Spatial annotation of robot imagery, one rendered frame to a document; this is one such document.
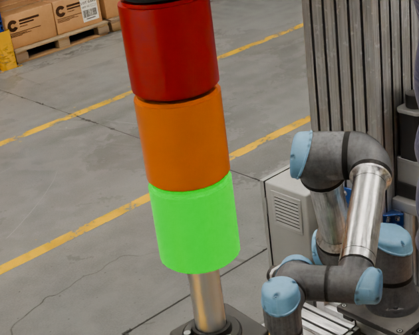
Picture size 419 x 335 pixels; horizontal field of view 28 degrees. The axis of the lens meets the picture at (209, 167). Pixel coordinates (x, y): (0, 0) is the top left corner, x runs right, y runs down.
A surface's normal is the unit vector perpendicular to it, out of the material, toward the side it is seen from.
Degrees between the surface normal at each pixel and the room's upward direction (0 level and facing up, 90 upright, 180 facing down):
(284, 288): 0
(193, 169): 90
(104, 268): 0
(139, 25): 90
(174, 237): 90
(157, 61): 90
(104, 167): 0
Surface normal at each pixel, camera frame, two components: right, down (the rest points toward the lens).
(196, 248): 0.00, 0.42
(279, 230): -0.74, 0.37
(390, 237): 0.00, -0.89
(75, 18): 0.64, 0.25
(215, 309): 0.38, 0.35
